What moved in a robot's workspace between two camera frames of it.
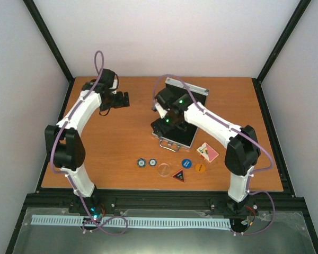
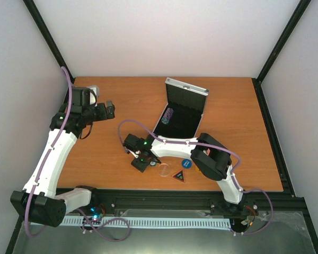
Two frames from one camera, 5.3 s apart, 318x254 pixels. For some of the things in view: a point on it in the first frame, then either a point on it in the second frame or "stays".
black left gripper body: x=114 y=102 to x=101 y=116
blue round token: x=187 y=163 stays
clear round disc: x=164 y=169 stays
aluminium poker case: x=175 y=138 stays
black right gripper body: x=169 y=124 to x=143 y=164
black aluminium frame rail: x=58 y=200 stays
